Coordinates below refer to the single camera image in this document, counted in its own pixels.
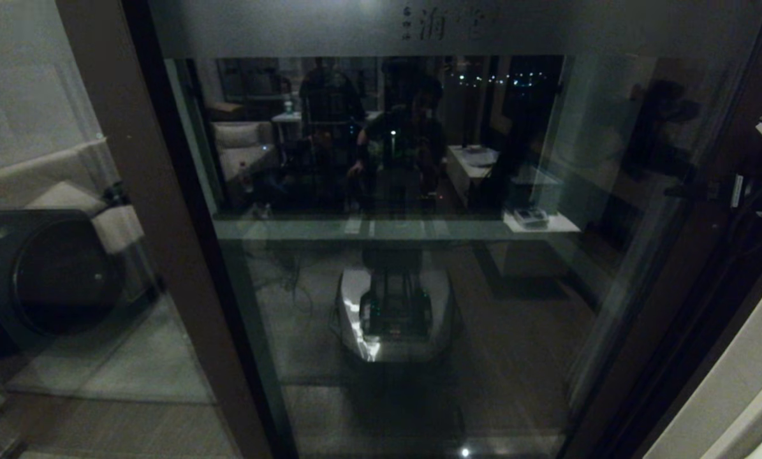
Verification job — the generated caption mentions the brown framed sliding glass door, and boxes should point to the brown framed sliding glass door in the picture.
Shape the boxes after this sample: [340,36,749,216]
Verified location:
[140,0,762,459]

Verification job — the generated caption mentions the beige sofa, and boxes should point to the beige sofa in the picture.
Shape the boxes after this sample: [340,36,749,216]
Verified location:
[0,137,159,302]

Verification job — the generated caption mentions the dark green cloth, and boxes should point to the dark green cloth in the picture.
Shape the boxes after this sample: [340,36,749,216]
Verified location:
[102,182,130,207]

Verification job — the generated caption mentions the brown framed fixed glass panel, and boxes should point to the brown framed fixed glass panel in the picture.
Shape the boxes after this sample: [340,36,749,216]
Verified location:
[0,0,273,459]

